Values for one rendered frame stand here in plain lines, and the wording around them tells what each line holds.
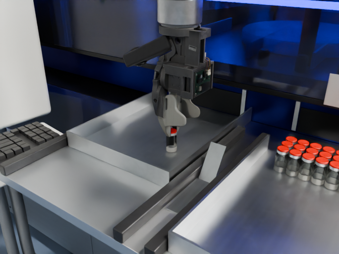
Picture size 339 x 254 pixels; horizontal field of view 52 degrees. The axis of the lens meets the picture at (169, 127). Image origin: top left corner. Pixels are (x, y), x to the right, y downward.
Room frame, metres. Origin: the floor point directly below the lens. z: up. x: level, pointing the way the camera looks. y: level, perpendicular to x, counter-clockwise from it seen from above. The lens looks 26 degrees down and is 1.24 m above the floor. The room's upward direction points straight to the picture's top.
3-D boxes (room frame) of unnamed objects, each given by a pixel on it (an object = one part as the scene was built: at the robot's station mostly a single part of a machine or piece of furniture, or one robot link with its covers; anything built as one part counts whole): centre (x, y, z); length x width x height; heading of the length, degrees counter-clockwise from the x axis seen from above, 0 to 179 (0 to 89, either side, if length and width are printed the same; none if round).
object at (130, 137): (0.70, 0.01, 0.90); 0.34 x 0.26 x 0.04; 144
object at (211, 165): (0.49, -0.05, 0.91); 0.14 x 0.03 x 0.06; 145
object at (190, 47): (0.60, -0.02, 1.07); 0.09 x 0.08 x 0.12; 54
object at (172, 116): (0.59, -0.01, 0.97); 0.06 x 0.03 x 0.09; 54
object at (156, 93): (0.60, 0.01, 1.01); 0.05 x 0.02 x 0.09; 144
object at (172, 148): (0.62, 0.00, 0.90); 0.02 x 0.02 x 0.04
